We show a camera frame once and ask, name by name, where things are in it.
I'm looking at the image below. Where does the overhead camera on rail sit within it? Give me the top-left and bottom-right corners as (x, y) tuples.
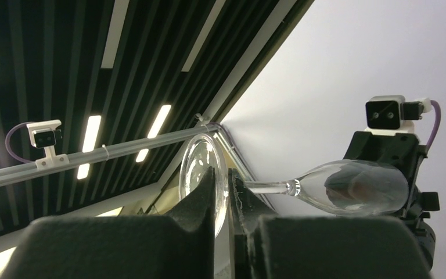
(26, 120), (70, 170)

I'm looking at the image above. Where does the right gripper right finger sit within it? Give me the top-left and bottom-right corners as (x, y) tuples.
(228, 169), (431, 278)

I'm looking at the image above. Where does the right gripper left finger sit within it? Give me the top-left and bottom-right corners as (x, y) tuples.
(1, 168), (215, 278)

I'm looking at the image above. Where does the wine glass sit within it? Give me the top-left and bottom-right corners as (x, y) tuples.
(178, 133), (409, 235)

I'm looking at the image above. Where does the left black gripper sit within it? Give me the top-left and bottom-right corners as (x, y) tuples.
(343, 131), (440, 231)

